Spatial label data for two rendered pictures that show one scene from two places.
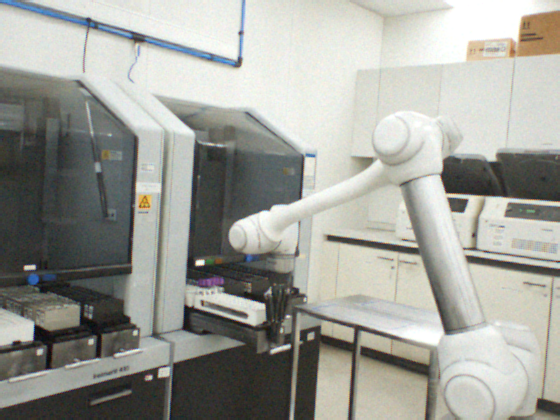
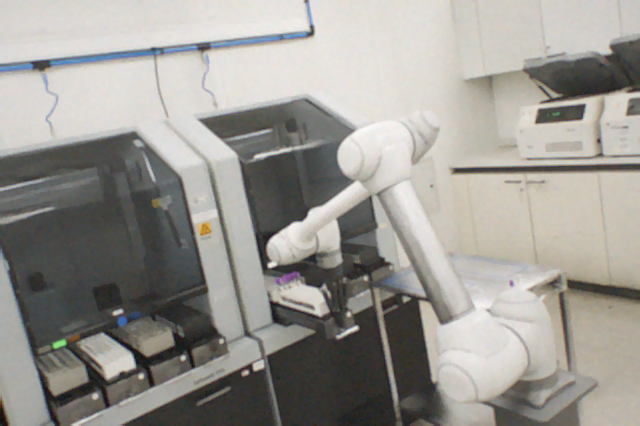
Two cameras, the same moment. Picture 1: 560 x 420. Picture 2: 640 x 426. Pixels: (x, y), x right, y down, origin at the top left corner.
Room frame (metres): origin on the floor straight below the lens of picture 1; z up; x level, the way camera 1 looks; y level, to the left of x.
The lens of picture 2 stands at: (-0.10, -0.56, 1.59)
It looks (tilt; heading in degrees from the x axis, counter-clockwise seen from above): 10 degrees down; 15
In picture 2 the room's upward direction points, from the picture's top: 11 degrees counter-clockwise
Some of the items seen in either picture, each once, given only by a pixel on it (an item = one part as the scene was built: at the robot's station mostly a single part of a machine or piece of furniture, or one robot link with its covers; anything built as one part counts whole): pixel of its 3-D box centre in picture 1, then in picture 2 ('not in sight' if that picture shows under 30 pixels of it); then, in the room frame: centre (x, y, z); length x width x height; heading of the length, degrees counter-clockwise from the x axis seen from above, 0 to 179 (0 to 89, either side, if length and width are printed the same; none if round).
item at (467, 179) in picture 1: (452, 199); (575, 103); (4.25, -1.25, 1.22); 0.62 x 0.56 x 0.64; 138
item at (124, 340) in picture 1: (65, 317); (175, 331); (1.97, 0.69, 0.78); 0.73 x 0.14 x 0.09; 50
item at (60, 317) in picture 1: (60, 318); (157, 342); (1.70, 0.61, 0.85); 0.12 x 0.02 x 0.06; 141
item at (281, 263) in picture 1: (280, 262); (329, 257); (1.89, -0.02, 1.03); 0.09 x 0.09 x 0.06
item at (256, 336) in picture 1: (205, 316); (291, 307); (2.11, 0.24, 0.78); 0.73 x 0.14 x 0.09; 50
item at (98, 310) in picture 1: (106, 311); (196, 326); (1.81, 0.51, 0.85); 0.12 x 0.02 x 0.06; 140
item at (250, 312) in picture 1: (233, 309); (307, 300); (2.02, 0.13, 0.83); 0.30 x 0.10 x 0.06; 50
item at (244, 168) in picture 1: (212, 177); (279, 175); (2.45, 0.29, 1.28); 0.61 x 0.51 x 0.63; 140
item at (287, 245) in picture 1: (280, 229); (320, 229); (1.88, -0.01, 1.14); 0.13 x 0.11 x 0.16; 145
